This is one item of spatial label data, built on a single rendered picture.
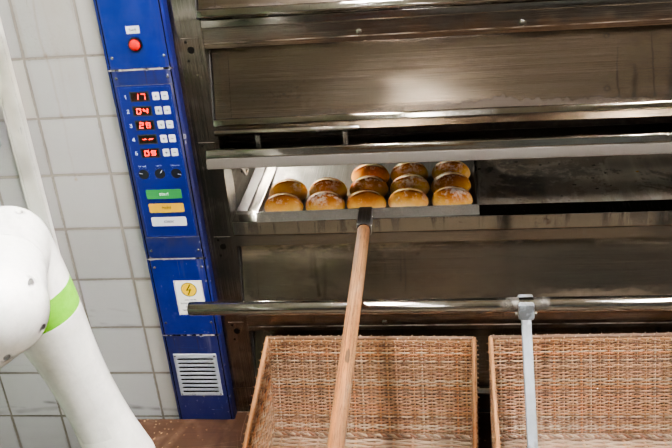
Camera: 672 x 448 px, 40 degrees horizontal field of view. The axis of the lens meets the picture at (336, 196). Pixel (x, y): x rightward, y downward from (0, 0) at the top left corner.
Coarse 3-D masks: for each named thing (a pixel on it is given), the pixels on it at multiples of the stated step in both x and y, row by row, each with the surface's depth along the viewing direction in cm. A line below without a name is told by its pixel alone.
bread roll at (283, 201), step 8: (280, 192) 232; (272, 200) 230; (280, 200) 230; (288, 200) 229; (296, 200) 230; (264, 208) 233; (272, 208) 230; (280, 208) 229; (288, 208) 229; (296, 208) 230
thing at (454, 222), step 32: (256, 224) 231; (288, 224) 230; (320, 224) 229; (352, 224) 228; (384, 224) 227; (416, 224) 226; (448, 224) 225; (480, 224) 224; (512, 224) 224; (544, 224) 223; (576, 224) 222; (608, 224) 221; (640, 224) 220
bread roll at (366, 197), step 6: (354, 192) 229; (360, 192) 228; (366, 192) 227; (372, 192) 228; (378, 192) 229; (348, 198) 230; (354, 198) 228; (360, 198) 227; (366, 198) 227; (372, 198) 227; (378, 198) 227; (384, 198) 229; (348, 204) 229; (354, 204) 228; (360, 204) 227; (366, 204) 227; (372, 204) 227; (378, 204) 227; (384, 204) 228
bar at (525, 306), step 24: (192, 312) 200; (216, 312) 199; (240, 312) 198; (264, 312) 198; (288, 312) 197; (312, 312) 196; (336, 312) 196; (384, 312) 194; (408, 312) 194; (432, 312) 193; (528, 312) 189; (528, 336) 189; (528, 360) 187; (528, 384) 186; (528, 408) 184; (528, 432) 183
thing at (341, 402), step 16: (368, 240) 213; (352, 272) 199; (352, 288) 193; (352, 304) 187; (352, 320) 182; (352, 336) 178; (352, 352) 174; (352, 368) 170; (336, 384) 166; (336, 400) 161; (336, 416) 157; (336, 432) 153
